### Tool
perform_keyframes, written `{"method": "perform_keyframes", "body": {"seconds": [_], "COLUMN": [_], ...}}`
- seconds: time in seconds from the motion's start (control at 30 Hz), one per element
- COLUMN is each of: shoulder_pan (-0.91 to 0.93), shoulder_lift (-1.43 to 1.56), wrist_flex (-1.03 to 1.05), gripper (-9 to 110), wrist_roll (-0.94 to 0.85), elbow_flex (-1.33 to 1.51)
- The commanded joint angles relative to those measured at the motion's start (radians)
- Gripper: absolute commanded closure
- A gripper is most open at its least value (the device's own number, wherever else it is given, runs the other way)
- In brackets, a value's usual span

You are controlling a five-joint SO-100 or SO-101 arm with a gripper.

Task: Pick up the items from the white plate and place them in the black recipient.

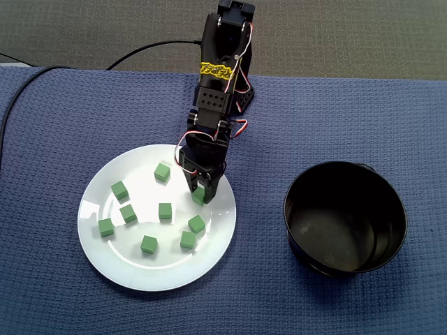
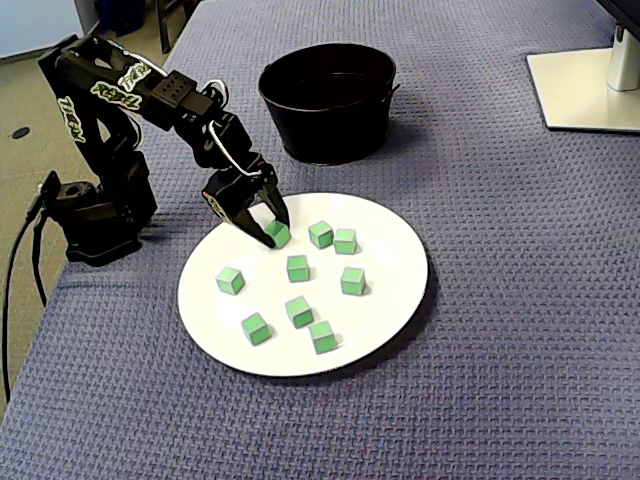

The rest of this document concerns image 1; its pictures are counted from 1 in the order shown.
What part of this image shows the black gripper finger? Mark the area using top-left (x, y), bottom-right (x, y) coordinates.
top-left (203, 170), bottom-right (225, 205)
top-left (186, 172), bottom-right (200, 195)

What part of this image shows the thin black cable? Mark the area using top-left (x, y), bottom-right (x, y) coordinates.
top-left (0, 52), bottom-right (35, 67)

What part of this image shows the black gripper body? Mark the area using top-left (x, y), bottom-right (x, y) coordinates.
top-left (177, 131), bottom-right (230, 179)

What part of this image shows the blue waffle weave cloth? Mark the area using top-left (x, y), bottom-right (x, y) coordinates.
top-left (0, 66), bottom-right (447, 335)

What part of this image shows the wrist servo wire loop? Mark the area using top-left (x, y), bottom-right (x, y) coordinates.
top-left (228, 118), bottom-right (249, 139)

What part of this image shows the forearm servo wire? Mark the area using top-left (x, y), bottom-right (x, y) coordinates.
top-left (226, 20), bottom-right (255, 114)

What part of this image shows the white round plate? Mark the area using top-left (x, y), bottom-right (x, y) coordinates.
top-left (77, 144), bottom-right (237, 292)

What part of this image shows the gripper servo wire loop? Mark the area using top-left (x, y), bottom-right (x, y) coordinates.
top-left (174, 133), bottom-right (200, 175)

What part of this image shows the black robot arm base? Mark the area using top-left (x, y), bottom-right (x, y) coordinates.
top-left (233, 82), bottom-right (256, 114)

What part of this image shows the black metal pot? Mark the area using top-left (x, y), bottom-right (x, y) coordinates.
top-left (283, 161), bottom-right (409, 279)

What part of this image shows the long black cable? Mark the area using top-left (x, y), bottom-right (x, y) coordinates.
top-left (0, 39), bottom-right (203, 168)

